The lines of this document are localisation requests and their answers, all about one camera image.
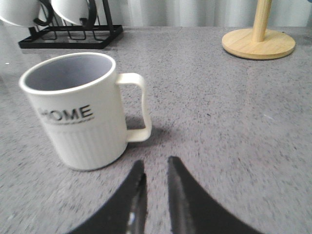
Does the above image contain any wooden mug tree stand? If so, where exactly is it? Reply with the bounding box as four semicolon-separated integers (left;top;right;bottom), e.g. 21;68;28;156
222;0;295;60

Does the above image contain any black wire mug rack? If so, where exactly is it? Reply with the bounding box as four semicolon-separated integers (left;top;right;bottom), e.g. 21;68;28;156
19;0;123;49

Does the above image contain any right white hanging mug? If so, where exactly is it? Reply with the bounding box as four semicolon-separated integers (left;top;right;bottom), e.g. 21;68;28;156
51;0;97;29

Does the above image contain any left white hanging mug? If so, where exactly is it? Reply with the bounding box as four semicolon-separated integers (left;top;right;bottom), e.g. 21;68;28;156
0;0;54;28

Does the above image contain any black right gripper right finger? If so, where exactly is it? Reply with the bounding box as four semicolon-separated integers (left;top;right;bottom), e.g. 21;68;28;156
168;156;260;234

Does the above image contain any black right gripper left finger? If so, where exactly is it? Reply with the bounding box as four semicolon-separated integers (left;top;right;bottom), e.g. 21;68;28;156
69;160;147;234

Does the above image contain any white hanging mug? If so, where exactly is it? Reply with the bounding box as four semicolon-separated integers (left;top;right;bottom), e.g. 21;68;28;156
51;0;97;29
0;0;54;28

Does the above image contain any white HOME mug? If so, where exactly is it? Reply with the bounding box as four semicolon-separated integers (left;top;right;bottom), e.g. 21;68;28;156
19;52;152;171

